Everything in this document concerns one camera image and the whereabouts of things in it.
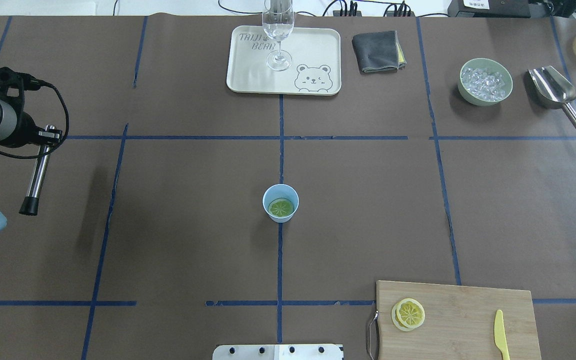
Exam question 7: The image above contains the bamboo cutting board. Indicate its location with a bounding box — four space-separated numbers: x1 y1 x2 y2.
366 280 542 360

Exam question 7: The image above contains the green bowl of ice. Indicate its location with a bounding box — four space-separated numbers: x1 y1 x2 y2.
457 58 514 107

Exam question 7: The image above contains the steel ice scoop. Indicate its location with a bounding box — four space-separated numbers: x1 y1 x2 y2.
527 65 576 130

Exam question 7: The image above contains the yellow plastic knife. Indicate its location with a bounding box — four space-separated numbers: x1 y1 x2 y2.
493 309 510 360

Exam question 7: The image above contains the lemon slice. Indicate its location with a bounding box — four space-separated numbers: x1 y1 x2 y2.
397 297 426 330
266 198 295 218
390 301 414 332

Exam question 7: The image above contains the folded grey cloth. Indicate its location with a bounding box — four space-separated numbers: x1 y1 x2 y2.
352 30 407 74

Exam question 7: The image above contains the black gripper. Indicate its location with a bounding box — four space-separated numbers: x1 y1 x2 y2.
7 111 63 149

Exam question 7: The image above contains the cream bear print tray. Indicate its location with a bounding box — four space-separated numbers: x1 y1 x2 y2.
226 25 342 96

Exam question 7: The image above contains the steel muddler black tip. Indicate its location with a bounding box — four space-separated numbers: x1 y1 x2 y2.
19 125 57 217

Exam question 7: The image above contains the blue paper cup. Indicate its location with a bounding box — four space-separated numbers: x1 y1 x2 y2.
262 184 300 224

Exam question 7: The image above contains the clear wine glass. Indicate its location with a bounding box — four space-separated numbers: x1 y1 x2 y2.
262 0 295 72

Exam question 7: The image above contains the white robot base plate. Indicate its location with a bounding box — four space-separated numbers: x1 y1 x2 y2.
212 343 345 360

